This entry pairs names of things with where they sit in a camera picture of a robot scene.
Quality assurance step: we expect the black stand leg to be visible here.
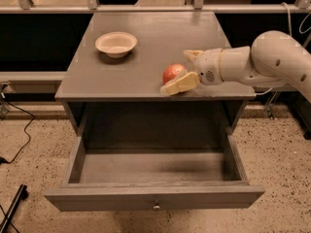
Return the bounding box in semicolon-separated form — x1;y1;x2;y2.
0;184;28;233

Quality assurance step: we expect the black floor cable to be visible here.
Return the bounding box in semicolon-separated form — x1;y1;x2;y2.
0;100;37;165

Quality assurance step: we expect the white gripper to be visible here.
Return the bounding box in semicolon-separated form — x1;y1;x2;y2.
160;49;223;96

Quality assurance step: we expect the grey wooden cabinet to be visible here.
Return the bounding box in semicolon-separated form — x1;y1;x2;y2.
55;12;255;138

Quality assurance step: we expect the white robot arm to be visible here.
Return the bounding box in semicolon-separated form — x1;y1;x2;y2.
160;31;311;101

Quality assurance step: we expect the white hanging cable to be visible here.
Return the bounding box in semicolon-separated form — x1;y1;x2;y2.
255;1;311;97

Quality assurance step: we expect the metal drawer knob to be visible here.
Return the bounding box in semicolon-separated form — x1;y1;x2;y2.
153;201;161;211

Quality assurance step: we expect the red apple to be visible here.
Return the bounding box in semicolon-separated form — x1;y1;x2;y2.
162;63;187;84

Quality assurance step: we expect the metal railing frame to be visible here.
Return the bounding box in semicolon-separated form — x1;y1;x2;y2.
0;0;311;16

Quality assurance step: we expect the open grey top drawer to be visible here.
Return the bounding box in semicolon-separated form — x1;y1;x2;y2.
43;107;266;213

